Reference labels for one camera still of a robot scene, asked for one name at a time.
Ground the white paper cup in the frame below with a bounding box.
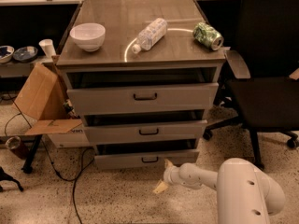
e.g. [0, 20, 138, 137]
[39, 39, 56, 58]

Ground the grey top drawer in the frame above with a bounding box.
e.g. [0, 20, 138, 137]
[67, 83, 218, 115]

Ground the brown cup on floor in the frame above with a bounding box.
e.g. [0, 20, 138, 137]
[6, 136, 29, 160]

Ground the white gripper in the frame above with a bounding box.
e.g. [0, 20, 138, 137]
[153, 159, 202, 194]

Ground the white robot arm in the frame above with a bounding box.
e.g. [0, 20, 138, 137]
[153, 158, 286, 224]

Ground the grey bottom drawer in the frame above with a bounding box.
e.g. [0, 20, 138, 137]
[94, 139, 199, 170]

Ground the grey middle drawer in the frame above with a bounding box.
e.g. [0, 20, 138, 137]
[84, 120, 207, 145]

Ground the open cardboard box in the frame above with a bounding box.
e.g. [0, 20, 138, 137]
[14, 63, 90, 147]

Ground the blue patterned bowl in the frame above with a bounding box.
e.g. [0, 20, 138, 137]
[13, 46, 38, 63]

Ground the black tripod foot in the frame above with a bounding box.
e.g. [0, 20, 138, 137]
[0, 166, 23, 191]

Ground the grey drawer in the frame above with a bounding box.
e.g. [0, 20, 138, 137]
[84, 120, 207, 145]
[67, 83, 218, 115]
[94, 139, 199, 170]

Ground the grey drawer cabinet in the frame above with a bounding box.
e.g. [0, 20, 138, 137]
[56, 0, 228, 156]

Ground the clear plastic water bottle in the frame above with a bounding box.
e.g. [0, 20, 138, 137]
[132, 18, 167, 54]

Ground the green soda can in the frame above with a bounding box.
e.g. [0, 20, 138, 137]
[192, 22, 224, 50]

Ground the black stand leg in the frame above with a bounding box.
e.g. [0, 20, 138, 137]
[21, 135, 42, 174]

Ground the black office chair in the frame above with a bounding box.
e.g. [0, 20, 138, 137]
[203, 0, 299, 169]

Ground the white blue bowl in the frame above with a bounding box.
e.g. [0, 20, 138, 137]
[0, 46, 15, 63]

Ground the white ceramic bowl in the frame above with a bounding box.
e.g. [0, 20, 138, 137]
[69, 23, 106, 52]

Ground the black floor cable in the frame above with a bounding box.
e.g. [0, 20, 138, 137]
[3, 91, 98, 224]

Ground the low side shelf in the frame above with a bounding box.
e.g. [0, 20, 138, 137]
[0, 55, 59, 78]

